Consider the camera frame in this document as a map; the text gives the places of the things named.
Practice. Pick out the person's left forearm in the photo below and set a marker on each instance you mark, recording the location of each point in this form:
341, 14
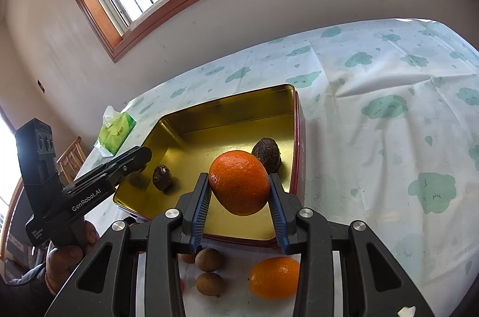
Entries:
22, 292

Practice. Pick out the wall switch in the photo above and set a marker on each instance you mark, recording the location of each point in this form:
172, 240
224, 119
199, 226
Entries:
41, 85

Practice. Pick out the person's left hand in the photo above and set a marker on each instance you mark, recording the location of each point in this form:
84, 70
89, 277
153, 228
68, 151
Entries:
61, 261

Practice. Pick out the side window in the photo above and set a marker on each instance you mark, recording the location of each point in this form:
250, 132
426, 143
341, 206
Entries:
5, 159

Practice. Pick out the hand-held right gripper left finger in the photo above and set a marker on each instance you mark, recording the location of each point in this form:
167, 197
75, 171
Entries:
198, 216

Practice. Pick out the wooden chair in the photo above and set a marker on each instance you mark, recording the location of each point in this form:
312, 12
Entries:
71, 159

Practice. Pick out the brown longan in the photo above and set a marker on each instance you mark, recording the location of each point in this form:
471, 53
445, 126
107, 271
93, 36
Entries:
210, 284
188, 258
208, 259

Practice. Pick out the large orange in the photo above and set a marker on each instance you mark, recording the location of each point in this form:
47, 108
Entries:
239, 182

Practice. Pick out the large dark passion fruit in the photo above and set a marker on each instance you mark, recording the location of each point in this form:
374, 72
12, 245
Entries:
266, 152

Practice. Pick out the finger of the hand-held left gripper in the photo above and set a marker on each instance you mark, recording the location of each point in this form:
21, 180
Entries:
134, 161
106, 165

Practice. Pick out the gold metal tin box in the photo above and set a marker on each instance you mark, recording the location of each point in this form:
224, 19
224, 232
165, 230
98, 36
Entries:
209, 122

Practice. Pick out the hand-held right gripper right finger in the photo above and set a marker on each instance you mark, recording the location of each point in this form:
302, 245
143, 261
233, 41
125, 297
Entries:
278, 219

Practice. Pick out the small dark passion fruit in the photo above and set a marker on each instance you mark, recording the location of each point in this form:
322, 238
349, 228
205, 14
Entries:
162, 177

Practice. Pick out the green tissue pack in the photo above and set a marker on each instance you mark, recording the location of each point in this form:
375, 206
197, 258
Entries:
116, 131

